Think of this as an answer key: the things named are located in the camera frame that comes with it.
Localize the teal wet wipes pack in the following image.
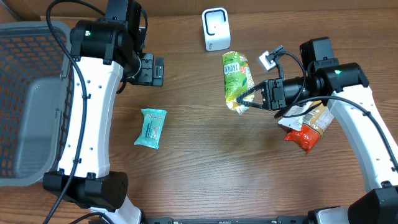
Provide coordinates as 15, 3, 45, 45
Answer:
134, 108, 167, 150

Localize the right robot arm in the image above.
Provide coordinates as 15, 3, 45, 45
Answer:
236, 37, 397, 224

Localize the grey plastic shopping basket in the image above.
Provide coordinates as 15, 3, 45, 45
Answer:
1, 22, 74, 187

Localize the green snack pouch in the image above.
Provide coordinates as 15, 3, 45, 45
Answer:
222, 51, 254, 114

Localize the orange spaghetti packet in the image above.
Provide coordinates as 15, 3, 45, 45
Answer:
284, 101, 335, 154

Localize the brown cardboard backdrop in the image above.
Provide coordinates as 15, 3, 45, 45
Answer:
3, 0, 397, 21

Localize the white tube gold cap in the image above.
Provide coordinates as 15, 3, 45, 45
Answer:
278, 101, 313, 131

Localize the white barcode scanner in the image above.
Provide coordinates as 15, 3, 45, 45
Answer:
201, 7, 231, 52

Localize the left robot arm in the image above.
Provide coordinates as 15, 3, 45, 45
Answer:
43, 0, 164, 223

